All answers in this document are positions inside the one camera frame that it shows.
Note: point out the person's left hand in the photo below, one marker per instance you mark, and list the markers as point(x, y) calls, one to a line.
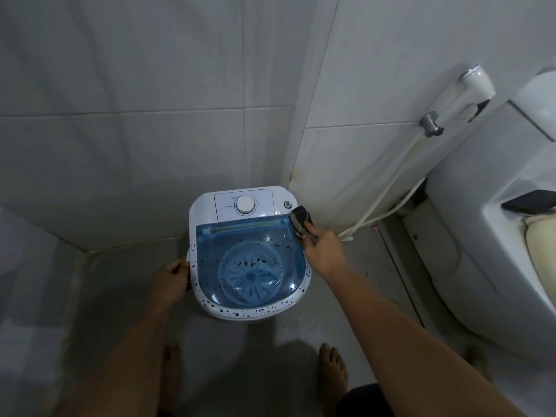
point(168, 284)

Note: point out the person's right hand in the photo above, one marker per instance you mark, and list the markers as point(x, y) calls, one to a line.
point(326, 254)

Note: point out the person's right fingers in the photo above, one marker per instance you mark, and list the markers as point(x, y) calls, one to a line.
point(311, 237)

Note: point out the person's left fingers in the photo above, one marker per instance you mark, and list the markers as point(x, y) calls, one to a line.
point(180, 267)

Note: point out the white speckled mini washing machine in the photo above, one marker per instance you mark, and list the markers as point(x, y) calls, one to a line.
point(207, 210)

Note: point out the person's right forearm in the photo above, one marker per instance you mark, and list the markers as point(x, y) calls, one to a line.
point(412, 343)

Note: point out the person's left forearm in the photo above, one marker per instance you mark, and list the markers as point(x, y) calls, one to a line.
point(130, 356)

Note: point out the blue transparent washer lid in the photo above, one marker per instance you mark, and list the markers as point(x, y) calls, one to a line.
point(243, 256)

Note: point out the white round timer knob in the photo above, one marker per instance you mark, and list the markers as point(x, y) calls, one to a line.
point(245, 205)

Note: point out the person's left foot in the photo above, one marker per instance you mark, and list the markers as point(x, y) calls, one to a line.
point(171, 373)

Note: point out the person's foot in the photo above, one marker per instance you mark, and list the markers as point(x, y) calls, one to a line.
point(333, 373)
point(171, 373)

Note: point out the person's right foot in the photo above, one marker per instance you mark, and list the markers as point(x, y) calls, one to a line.
point(333, 373)

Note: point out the white toilet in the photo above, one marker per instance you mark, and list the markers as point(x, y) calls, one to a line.
point(478, 264)

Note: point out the black shorts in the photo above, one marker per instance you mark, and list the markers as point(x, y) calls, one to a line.
point(365, 401)

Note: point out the white bidet sprayer head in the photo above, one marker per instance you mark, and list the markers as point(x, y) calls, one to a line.
point(471, 88)

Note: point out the black phone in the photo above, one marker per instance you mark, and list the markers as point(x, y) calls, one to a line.
point(532, 201)

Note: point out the cream toilet seat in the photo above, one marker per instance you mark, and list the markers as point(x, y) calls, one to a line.
point(543, 256)

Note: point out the chrome sprayer wall holder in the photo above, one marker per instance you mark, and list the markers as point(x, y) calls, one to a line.
point(431, 124)

